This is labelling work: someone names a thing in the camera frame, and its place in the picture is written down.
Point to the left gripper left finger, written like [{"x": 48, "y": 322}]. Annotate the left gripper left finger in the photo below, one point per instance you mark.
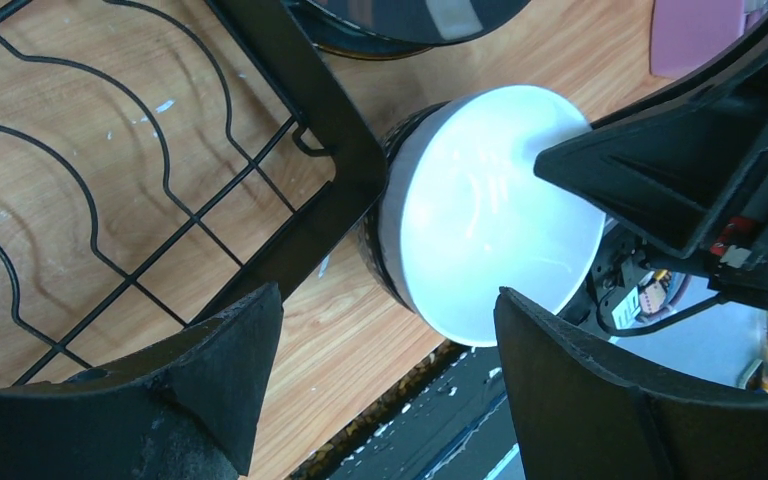
[{"x": 186, "y": 407}]

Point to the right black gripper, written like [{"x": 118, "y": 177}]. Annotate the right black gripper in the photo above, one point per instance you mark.
[{"x": 687, "y": 170}]

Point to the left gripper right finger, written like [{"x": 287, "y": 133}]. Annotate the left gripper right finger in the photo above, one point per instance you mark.
[{"x": 584, "y": 408}]

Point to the white black bowl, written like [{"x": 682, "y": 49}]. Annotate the white black bowl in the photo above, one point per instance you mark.
[{"x": 464, "y": 214}]

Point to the pink box with mirror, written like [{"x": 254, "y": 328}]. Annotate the pink box with mirror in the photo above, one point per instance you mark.
[{"x": 686, "y": 34}]

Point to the black rimmed white plate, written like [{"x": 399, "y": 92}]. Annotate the black rimmed white plate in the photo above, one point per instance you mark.
[{"x": 382, "y": 30}]

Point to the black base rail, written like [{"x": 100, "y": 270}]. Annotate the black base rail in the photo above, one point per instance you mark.
[{"x": 448, "y": 418}]

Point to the black wire dish rack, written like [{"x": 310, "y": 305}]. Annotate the black wire dish rack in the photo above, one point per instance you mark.
[{"x": 157, "y": 160}]

